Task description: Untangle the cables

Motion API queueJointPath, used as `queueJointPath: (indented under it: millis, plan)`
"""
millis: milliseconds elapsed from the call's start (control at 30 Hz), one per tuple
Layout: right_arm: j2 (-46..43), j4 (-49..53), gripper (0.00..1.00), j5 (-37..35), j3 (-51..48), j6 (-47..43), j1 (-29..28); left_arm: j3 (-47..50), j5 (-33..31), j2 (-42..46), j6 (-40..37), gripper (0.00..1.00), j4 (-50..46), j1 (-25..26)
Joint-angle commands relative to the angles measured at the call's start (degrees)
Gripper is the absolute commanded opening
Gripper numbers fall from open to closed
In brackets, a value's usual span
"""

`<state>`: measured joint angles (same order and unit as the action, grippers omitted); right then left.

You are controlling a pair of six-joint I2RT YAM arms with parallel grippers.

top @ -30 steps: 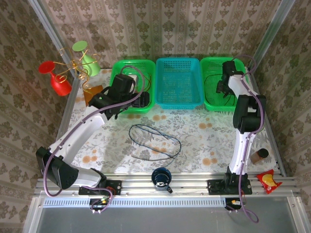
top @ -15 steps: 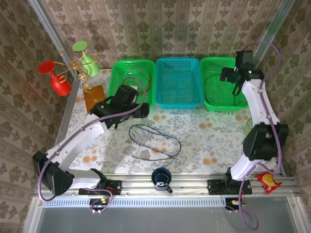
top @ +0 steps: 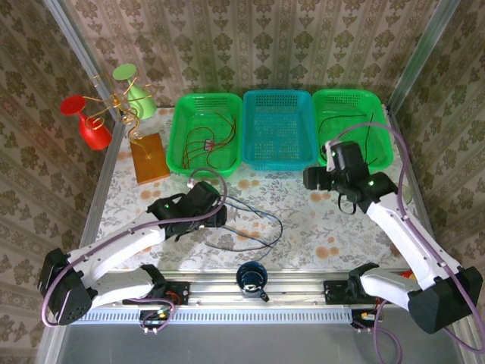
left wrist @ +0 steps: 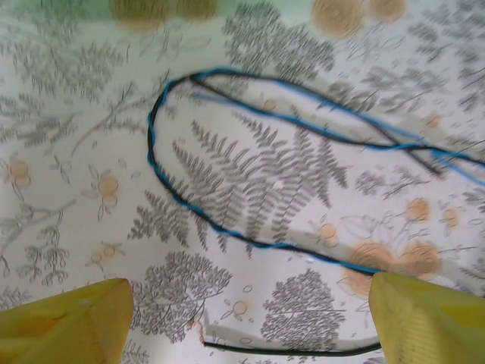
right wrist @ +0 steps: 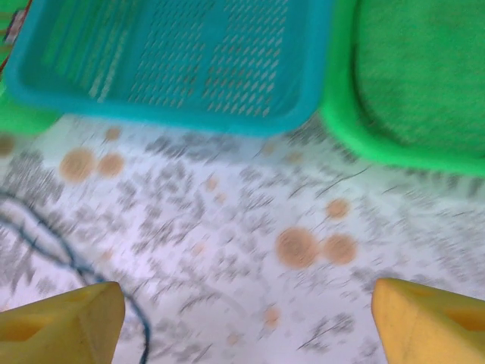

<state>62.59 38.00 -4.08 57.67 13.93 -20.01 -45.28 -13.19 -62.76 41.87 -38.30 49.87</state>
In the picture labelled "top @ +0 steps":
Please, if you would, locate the light green plastic goblet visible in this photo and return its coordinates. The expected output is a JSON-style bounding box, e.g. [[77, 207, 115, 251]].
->
[[112, 63, 157, 121]]

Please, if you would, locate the thin black right gripper cable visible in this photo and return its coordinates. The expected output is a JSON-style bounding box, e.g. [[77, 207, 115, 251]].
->
[[336, 191, 358, 215]]

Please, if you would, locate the thin dark grey wire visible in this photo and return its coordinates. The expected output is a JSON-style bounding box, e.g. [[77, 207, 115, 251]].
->
[[204, 237, 276, 253]]

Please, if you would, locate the aluminium table side rail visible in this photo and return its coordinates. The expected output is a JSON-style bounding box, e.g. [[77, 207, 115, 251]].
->
[[77, 121, 128, 249], [383, 104, 437, 247]]

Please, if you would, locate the red plastic goblet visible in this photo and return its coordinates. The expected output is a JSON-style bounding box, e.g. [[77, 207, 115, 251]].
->
[[59, 94, 114, 152]]

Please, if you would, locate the aluminium frame post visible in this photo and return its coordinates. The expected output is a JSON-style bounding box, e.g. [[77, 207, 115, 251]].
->
[[386, 0, 462, 113], [42, 0, 128, 130]]

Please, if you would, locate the green perforated basket with label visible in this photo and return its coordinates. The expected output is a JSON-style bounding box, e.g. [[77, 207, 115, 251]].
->
[[165, 93, 243, 178]]

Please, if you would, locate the gold wire rack wooden base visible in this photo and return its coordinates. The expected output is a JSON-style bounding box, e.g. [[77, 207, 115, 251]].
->
[[82, 74, 171, 187]]

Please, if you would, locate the grey metal panel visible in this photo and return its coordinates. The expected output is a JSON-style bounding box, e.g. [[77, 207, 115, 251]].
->
[[48, 322, 469, 364]]

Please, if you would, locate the dark blue mug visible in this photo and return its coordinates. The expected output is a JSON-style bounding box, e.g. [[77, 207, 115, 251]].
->
[[235, 260, 271, 303]]

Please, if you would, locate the blue perforated plastic basket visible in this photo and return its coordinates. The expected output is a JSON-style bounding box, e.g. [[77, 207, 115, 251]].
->
[[241, 89, 318, 171]]

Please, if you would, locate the black connector block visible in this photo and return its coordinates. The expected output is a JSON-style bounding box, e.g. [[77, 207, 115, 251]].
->
[[351, 309, 380, 330], [139, 309, 172, 330]]

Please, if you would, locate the green perforated plastic basket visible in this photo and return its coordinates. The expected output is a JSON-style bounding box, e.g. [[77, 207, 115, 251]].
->
[[311, 89, 393, 170]]

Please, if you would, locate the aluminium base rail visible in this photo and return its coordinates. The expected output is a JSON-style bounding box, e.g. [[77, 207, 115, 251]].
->
[[85, 269, 421, 306]]

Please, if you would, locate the white slotted cable duct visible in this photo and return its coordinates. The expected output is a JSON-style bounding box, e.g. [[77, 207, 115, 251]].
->
[[81, 306, 355, 326]]

